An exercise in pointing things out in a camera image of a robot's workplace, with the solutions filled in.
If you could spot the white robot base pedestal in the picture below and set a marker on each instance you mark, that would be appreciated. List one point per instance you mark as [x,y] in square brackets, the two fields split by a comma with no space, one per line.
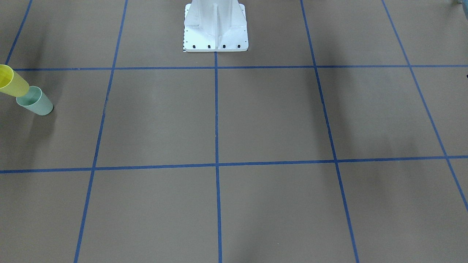
[215,26]

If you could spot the green cup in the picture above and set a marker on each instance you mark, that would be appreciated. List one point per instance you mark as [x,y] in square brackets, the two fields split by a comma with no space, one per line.
[36,101]

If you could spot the yellow cup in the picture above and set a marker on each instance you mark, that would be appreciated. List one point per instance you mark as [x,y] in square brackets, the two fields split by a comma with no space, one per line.
[11,83]

